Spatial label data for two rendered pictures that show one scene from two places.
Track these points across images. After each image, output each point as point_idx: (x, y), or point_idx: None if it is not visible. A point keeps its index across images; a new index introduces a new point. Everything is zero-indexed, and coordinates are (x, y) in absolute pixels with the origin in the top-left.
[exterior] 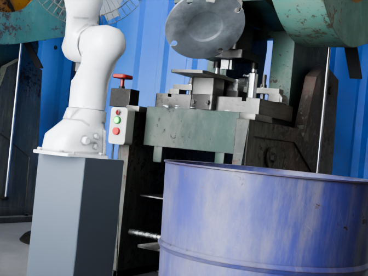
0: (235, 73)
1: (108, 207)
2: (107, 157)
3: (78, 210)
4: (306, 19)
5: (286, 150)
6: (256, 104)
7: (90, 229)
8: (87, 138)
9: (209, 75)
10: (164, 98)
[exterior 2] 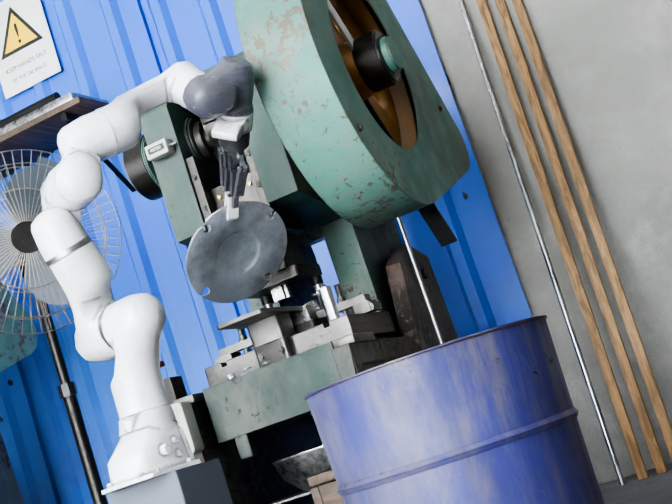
0: (291, 304)
1: None
2: (199, 460)
3: None
4: (362, 191)
5: None
6: (344, 324)
7: None
8: (166, 444)
9: (269, 312)
10: (218, 372)
